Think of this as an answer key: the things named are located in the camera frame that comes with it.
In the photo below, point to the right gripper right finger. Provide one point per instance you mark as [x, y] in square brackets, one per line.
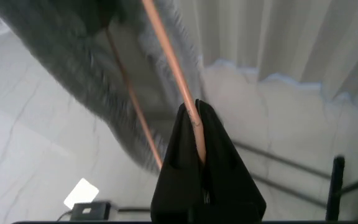
[232, 193]

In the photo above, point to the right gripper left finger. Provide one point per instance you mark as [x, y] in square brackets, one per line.
[176, 186]

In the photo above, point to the pale grey shorts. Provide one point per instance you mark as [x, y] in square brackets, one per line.
[67, 62]

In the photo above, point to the white curtain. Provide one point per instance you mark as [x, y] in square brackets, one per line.
[291, 37]

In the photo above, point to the pink clothes hanger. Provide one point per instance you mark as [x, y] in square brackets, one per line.
[172, 62]

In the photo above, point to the black clothes rack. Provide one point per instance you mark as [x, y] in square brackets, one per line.
[334, 186]

